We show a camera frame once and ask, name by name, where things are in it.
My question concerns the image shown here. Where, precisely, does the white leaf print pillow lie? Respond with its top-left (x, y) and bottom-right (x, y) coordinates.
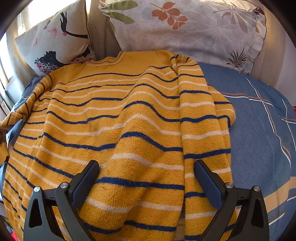
top-left (98, 0), bottom-right (267, 75)

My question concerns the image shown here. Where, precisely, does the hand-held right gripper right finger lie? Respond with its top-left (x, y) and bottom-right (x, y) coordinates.
top-left (194, 159), bottom-right (270, 241)

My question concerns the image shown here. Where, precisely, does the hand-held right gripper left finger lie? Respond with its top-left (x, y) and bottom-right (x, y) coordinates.
top-left (23, 160), bottom-right (100, 241)

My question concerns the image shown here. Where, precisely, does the yellow striped knit sweater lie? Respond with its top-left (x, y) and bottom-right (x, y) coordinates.
top-left (0, 50), bottom-right (239, 241)

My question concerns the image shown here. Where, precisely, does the beige cushion with figure print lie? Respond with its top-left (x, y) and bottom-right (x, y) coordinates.
top-left (15, 0), bottom-right (97, 77)

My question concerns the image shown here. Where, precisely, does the blue quilted bed sheet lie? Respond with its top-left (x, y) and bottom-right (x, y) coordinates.
top-left (198, 62), bottom-right (296, 241)

